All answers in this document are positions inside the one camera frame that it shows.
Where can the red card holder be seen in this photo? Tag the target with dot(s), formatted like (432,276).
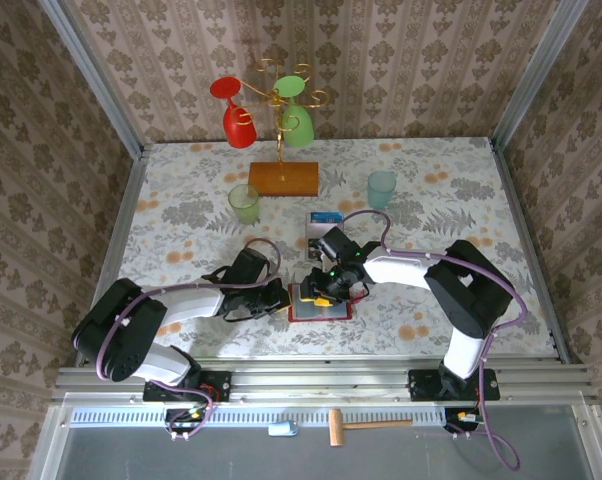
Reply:
(331,315)

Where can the black card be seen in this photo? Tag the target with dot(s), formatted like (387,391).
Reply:
(312,252)

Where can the grey olive card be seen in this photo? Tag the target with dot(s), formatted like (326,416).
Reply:
(317,231)

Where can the blue card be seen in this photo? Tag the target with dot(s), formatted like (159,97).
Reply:
(326,219)

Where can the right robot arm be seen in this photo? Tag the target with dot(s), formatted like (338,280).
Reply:
(468,300)

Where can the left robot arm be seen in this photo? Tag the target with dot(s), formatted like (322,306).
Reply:
(116,335)

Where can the clear plastic card box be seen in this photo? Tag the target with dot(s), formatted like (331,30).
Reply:
(338,230)

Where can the green plastic tumbler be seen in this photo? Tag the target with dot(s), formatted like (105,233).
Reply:
(244,210)

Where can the teal plastic tumbler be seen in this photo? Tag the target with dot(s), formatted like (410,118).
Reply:
(381,192)

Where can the light blue small device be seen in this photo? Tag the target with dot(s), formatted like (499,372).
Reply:
(282,429)

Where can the wooden mallet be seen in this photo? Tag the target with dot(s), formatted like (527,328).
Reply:
(336,430)

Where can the floral tablecloth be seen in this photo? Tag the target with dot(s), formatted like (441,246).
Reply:
(431,165)

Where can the green wine glass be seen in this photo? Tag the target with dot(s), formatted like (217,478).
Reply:
(299,131)

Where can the red wine glass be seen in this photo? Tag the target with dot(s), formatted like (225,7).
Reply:
(240,132)

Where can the grey metal panel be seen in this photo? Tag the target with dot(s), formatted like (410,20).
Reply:
(181,460)

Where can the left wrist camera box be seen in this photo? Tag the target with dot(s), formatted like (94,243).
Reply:
(251,265)

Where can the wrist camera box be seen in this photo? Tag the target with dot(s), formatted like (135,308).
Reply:
(251,265)
(336,242)

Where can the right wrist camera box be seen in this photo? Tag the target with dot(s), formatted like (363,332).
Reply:
(336,242)

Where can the aluminium cross rail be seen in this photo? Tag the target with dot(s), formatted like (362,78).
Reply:
(321,382)

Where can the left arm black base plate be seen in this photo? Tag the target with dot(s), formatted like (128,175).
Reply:
(221,385)

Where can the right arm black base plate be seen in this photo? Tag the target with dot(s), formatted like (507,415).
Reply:
(421,387)

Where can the aluminium table side rail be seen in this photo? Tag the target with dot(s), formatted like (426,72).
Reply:
(122,210)
(520,210)

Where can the aluminium corner post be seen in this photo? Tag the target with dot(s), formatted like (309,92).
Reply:
(95,75)
(534,75)

